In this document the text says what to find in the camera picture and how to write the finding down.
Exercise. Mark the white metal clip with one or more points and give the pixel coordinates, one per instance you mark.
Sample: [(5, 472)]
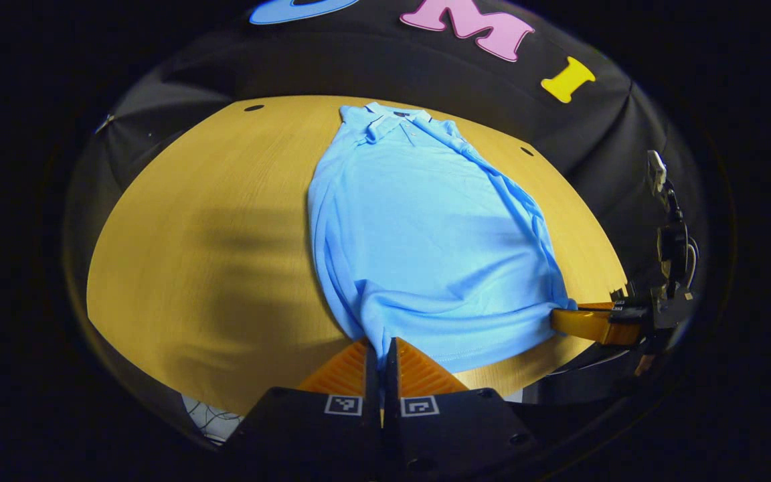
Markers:
[(104, 124)]

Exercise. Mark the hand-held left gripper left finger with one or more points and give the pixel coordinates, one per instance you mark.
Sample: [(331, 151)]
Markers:
[(372, 415)]

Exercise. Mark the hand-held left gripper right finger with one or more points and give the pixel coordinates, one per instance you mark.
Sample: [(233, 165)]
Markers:
[(392, 415)]

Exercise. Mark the light blue T-shirt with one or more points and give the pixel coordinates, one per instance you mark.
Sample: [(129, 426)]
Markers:
[(419, 248)]

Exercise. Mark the black backdrop cloth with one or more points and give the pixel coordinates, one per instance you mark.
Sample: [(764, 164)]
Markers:
[(593, 127)]

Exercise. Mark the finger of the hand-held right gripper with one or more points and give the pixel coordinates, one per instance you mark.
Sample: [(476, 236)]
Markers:
[(593, 325)]

